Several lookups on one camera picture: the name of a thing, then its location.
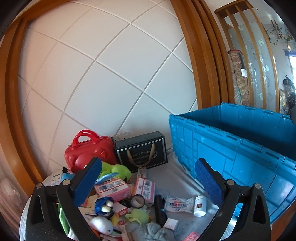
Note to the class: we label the black tape roll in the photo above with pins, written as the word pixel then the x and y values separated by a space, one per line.
pixel 137 201

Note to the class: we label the small white box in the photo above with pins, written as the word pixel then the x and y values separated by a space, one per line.
pixel 171 224

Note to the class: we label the red toy suitcase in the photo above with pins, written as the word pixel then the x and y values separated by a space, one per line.
pixel 86 145

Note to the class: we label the pink white carton box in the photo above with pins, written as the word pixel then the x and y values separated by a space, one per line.
pixel 146 189

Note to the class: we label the white medicine bottle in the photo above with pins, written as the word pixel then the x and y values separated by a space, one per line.
pixel 200 206

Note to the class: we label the wooden door frame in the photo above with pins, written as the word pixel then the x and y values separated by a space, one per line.
pixel 206 50

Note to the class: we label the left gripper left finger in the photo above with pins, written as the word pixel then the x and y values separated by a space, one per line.
pixel 42 216

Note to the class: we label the blue plastic storage crate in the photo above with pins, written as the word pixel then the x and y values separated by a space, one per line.
pixel 248 145

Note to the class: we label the green plush toy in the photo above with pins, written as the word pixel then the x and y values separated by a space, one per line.
pixel 123 172

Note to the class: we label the pink medicine box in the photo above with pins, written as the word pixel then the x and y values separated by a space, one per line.
pixel 116 188

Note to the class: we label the black rectangular case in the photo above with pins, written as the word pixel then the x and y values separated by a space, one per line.
pixel 159 206

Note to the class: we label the black gift bag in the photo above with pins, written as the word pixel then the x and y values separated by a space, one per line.
pixel 147 150

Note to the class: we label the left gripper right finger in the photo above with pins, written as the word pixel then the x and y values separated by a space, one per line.
pixel 253 222

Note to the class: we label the wooden glass partition screen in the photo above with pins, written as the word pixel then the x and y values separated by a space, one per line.
pixel 244 31

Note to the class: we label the green alien plush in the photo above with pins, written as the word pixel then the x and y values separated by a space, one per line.
pixel 138 215

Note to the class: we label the blue furry monster toy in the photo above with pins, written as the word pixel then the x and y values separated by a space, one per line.
pixel 103 205

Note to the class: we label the white wipes packet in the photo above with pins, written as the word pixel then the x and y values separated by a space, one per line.
pixel 177 204

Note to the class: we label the rolled patterned carpet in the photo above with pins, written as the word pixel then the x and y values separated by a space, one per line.
pixel 240 78

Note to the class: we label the wall power socket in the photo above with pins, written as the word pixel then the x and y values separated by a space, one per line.
pixel 120 136

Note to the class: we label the blue plastic spoon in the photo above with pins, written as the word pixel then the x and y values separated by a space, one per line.
pixel 105 178

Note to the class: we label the white plush toy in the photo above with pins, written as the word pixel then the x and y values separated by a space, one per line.
pixel 102 225

